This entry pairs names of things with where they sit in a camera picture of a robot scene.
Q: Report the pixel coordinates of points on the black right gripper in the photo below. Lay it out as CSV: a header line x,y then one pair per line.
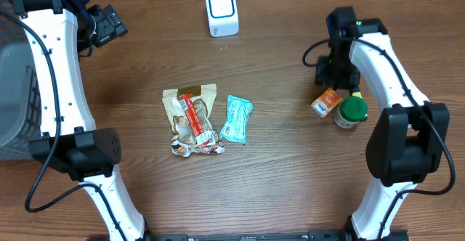
x,y
324,75

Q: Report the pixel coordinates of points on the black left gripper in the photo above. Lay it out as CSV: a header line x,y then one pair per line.
x,y
110,27

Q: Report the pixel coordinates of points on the orange snack packet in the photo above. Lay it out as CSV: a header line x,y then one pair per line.
x,y
327,101

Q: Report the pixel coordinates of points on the yellow highlighter marker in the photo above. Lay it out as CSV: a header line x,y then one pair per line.
x,y
355,92

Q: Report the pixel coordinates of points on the green lid jar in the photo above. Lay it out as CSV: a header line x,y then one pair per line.
x,y
350,112

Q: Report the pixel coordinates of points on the mint green tissue packet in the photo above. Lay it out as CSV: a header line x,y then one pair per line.
x,y
238,112

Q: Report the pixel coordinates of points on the beige dog treat bag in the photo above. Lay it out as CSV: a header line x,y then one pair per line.
x,y
183,143

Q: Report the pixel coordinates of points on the red snack stick packet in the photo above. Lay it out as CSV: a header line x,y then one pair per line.
x,y
203,138

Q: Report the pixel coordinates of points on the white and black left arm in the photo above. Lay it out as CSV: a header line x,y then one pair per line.
x,y
60,33

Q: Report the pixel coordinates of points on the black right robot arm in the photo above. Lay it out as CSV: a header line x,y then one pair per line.
x,y
408,140

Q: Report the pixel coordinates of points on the white barcode scanner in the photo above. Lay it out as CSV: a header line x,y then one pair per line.
x,y
222,17

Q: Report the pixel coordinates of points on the dark grey plastic basket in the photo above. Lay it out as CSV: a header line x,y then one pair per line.
x,y
20,100

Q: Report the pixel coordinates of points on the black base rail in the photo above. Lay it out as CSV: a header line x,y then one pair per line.
x,y
254,236

